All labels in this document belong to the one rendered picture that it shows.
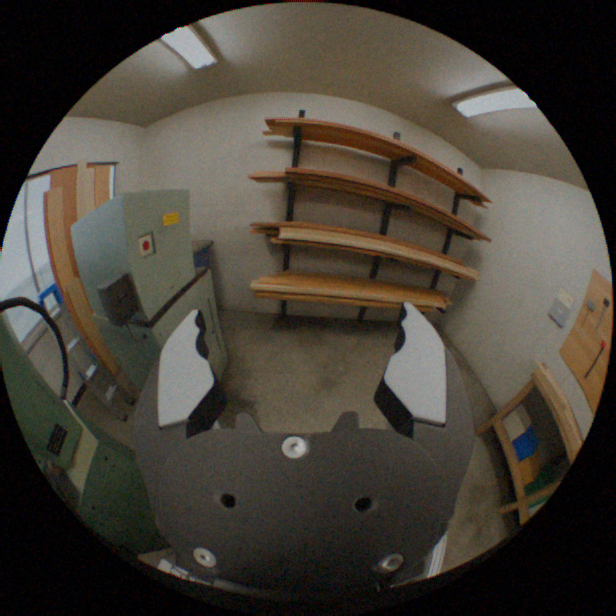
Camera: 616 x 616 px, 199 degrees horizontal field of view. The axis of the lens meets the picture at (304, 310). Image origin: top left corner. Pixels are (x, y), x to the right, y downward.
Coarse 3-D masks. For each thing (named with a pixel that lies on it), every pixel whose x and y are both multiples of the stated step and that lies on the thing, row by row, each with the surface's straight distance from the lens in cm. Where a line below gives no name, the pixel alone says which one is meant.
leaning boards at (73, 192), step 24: (72, 168) 239; (96, 168) 246; (48, 192) 220; (72, 192) 229; (96, 192) 238; (48, 216) 214; (72, 216) 224; (48, 240) 212; (72, 264) 217; (72, 288) 199; (72, 312) 202; (96, 336) 211
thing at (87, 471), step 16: (64, 400) 109; (80, 416) 103; (80, 448) 87; (96, 448) 79; (80, 464) 86; (96, 464) 82; (64, 480) 96; (80, 480) 86; (96, 480) 85; (80, 496) 87; (96, 496) 89; (80, 512) 90; (96, 512) 93
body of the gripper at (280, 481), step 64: (192, 448) 6; (256, 448) 5; (320, 448) 5; (384, 448) 5; (192, 512) 6; (256, 512) 5; (320, 512) 5; (384, 512) 5; (256, 576) 6; (320, 576) 5; (384, 576) 6
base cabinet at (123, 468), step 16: (96, 432) 98; (112, 448) 86; (128, 448) 139; (112, 464) 86; (128, 464) 92; (112, 480) 90; (128, 480) 95; (112, 496) 94; (128, 496) 100; (144, 496) 108; (112, 512) 98; (128, 512) 104; (144, 512) 113; (96, 528) 98; (112, 528) 103; (128, 528) 110; (144, 528) 118; (128, 544) 116; (144, 544) 125; (160, 544) 138
